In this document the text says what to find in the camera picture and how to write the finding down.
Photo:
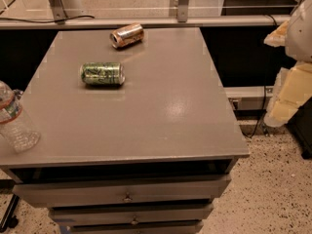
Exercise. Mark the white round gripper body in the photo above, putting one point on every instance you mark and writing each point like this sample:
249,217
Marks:
299,36

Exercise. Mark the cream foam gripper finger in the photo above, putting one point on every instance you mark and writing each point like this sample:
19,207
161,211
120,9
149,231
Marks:
277,38
292,88

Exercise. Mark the grey drawer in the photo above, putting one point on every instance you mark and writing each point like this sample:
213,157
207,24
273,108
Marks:
132,214
169,227
122,191

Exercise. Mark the green soda can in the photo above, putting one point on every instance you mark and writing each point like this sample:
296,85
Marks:
102,73

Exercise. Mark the bottom grey drawer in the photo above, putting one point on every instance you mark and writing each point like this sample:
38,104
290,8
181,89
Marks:
169,227

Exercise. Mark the top grey drawer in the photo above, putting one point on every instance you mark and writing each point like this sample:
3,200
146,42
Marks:
122,191

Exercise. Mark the black stand leg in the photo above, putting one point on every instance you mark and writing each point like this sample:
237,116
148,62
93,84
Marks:
9,220

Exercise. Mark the middle grey drawer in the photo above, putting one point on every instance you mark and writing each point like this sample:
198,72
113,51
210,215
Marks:
132,214

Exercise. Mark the orange silver soda can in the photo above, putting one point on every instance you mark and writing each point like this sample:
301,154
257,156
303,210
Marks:
126,35

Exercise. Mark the clear plastic water bottle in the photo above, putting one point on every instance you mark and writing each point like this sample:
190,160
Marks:
16,126

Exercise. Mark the metal railing frame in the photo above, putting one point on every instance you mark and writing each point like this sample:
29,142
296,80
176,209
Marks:
88,14

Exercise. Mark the grey drawer cabinet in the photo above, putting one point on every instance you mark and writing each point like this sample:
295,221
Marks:
170,118

